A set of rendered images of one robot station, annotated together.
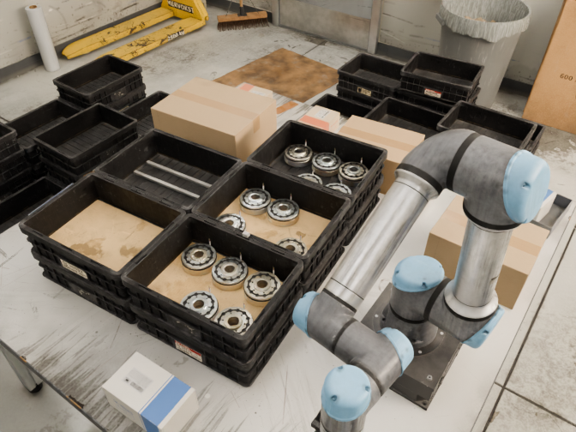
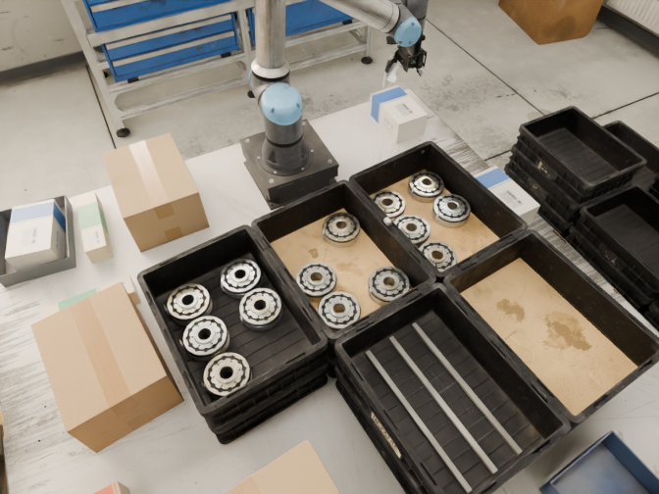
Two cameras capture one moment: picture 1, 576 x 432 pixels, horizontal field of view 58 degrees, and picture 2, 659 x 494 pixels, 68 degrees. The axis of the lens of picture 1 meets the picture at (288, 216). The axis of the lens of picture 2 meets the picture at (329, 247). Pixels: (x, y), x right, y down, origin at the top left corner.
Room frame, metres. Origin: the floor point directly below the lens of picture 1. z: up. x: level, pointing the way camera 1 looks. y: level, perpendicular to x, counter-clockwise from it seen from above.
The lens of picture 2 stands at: (1.84, 0.37, 1.88)
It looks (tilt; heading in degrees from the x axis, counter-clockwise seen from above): 53 degrees down; 208
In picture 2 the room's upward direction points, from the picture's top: 1 degrees counter-clockwise
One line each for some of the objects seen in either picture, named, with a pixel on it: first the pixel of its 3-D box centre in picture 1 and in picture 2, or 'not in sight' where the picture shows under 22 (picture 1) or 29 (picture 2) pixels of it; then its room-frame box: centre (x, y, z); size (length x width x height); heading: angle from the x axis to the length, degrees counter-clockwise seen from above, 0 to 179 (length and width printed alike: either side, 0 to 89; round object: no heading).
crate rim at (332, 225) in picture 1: (272, 207); (339, 252); (1.20, 0.05, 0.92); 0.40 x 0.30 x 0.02; 60
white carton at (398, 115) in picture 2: not in sight; (397, 114); (0.41, -0.11, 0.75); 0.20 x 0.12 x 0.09; 55
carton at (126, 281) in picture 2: not in sight; (91, 306); (1.55, -0.53, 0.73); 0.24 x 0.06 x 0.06; 145
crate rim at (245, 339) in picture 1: (213, 272); (433, 204); (0.94, 0.20, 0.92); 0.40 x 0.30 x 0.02; 60
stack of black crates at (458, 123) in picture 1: (476, 162); not in sight; (2.17, -0.97, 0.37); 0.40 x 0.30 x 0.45; 54
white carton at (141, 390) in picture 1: (151, 397); (498, 201); (0.67, 0.35, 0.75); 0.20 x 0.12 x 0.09; 57
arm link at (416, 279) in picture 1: (418, 286); (281, 112); (0.85, -0.32, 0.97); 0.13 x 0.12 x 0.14; 47
